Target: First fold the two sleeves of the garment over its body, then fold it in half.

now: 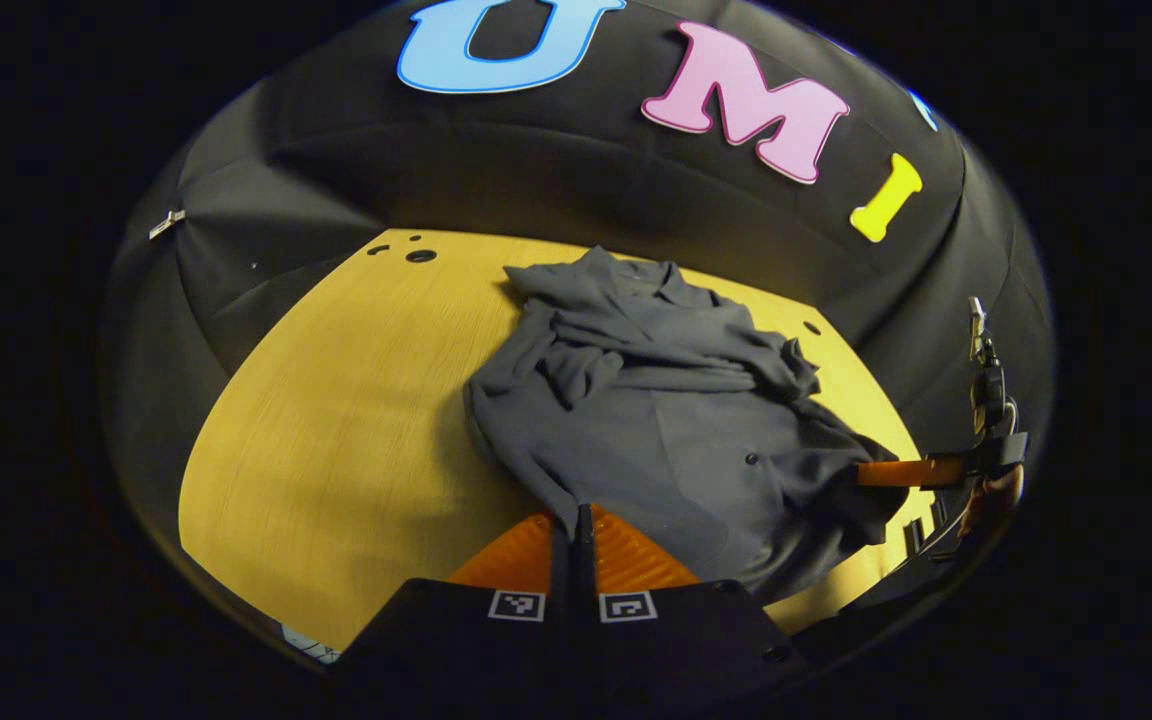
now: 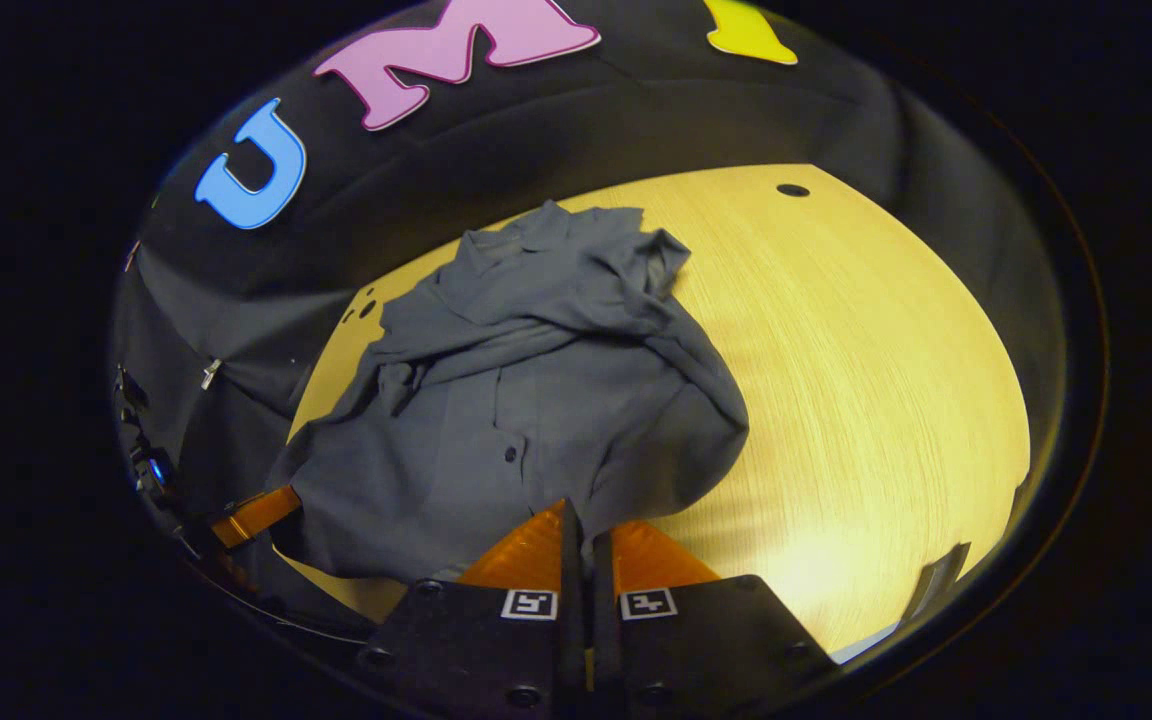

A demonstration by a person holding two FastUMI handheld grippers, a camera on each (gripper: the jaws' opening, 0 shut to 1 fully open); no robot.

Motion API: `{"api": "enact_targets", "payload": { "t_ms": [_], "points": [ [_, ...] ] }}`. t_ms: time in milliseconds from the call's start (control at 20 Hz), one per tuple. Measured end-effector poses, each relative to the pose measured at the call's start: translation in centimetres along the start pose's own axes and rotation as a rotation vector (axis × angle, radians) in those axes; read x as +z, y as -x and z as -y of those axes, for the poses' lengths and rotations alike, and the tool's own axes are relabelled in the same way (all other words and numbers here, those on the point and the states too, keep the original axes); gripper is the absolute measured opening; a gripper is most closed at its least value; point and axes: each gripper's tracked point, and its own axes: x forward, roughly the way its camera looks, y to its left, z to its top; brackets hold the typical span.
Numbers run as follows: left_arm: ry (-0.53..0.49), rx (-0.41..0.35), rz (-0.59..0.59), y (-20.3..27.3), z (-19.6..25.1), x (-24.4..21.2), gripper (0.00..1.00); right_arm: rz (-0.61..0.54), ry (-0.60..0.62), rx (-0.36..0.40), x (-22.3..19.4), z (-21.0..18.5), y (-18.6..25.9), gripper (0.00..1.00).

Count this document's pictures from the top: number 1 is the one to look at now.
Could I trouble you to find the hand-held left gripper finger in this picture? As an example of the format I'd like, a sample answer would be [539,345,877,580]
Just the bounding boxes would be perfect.
[331,505,578,701]
[576,503,813,701]

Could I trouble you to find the grey polo shirt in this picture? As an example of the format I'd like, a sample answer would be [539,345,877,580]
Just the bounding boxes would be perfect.
[464,247,909,606]

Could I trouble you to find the black table clamp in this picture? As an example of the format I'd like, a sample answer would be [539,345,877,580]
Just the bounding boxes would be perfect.
[901,515,949,561]

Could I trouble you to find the black backdrop cloth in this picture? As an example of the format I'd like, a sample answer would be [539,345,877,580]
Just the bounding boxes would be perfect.
[101,0,1055,561]

